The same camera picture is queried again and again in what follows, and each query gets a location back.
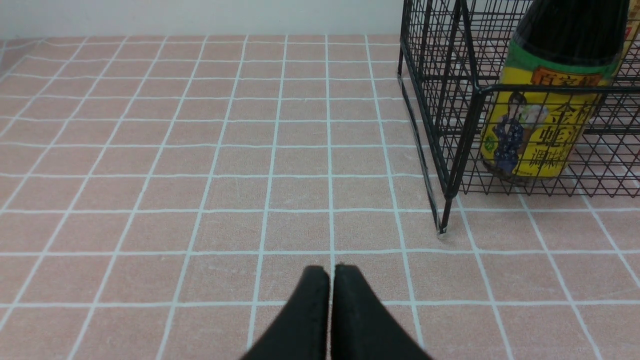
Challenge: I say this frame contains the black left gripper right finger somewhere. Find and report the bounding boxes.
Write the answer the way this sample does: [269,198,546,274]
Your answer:
[332,264,432,360]

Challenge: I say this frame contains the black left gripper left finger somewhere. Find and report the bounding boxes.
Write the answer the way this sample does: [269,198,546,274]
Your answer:
[242,265,330,360]

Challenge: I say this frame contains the oyster sauce bottle orange cap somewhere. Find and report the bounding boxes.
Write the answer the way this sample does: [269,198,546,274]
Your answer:
[480,0,630,185]

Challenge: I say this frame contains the dark vinegar bottle gold cap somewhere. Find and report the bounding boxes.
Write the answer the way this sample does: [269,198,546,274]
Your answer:
[617,2,640,86]

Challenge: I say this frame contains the black wire mesh shelf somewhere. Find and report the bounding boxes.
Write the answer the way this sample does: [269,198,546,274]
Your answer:
[397,0,639,234]

